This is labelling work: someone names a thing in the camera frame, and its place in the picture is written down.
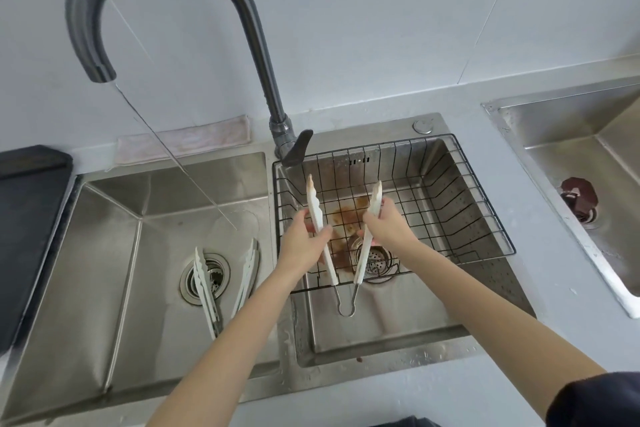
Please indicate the pale pink dish cloth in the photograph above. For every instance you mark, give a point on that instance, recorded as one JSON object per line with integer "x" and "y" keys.
{"x": 200, "y": 139}

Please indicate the white stained kitchen tongs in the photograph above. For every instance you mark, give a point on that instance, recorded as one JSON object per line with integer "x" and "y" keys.
{"x": 314, "y": 196}

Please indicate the dark clothing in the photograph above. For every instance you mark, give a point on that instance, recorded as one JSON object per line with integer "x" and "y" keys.
{"x": 412, "y": 422}

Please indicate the dark blue sleeve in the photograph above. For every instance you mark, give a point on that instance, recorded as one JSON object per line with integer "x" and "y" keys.
{"x": 600, "y": 401}

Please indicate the person's left thumb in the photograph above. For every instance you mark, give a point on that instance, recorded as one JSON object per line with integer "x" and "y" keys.
{"x": 304, "y": 220}

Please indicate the black flat board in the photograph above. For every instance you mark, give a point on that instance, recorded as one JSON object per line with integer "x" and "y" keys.
{"x": 30, "y": 216}

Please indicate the stainless steel double sink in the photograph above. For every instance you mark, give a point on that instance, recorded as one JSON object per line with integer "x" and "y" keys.
{"x": 125, "y": 241}

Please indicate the single stainless steel sink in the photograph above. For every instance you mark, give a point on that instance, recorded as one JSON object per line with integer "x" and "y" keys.
{"x": 590, "y": 141}

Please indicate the person's right thumb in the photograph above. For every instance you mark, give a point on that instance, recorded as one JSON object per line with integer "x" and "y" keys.
{"x": 378, "y": 211}

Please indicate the person's left hand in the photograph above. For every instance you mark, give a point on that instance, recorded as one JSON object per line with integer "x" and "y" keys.
{"x": 299, "y": 251}

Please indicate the round steel sink button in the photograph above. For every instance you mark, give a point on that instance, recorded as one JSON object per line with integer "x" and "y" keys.
{"x": 423, "y": 126}

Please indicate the grey gooseneck faucet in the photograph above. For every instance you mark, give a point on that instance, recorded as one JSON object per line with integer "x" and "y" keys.
{"x": 272, "y": 86}

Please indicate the person's right hand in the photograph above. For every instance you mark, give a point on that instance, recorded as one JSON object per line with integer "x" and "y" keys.
{"x": 392, "y": 234}

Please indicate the person's right forearm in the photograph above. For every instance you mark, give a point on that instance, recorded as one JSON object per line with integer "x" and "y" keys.
{"x": 500, "y": 321}

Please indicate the round steel drain strainer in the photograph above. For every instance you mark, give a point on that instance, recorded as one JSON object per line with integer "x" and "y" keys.
{"x": 216, "y": 266}
{"x": 380, "y": 260}

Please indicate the white clean kitchen tongs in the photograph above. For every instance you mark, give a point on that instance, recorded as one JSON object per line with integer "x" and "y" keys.
{"x": 206, "y": 286}

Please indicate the person's left forearm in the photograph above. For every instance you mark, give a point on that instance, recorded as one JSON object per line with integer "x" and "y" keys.
{"x": 235, "y": 351}

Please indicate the brown drain stopper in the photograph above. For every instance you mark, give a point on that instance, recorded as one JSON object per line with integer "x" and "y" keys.
{"x": 579, "y": 194}

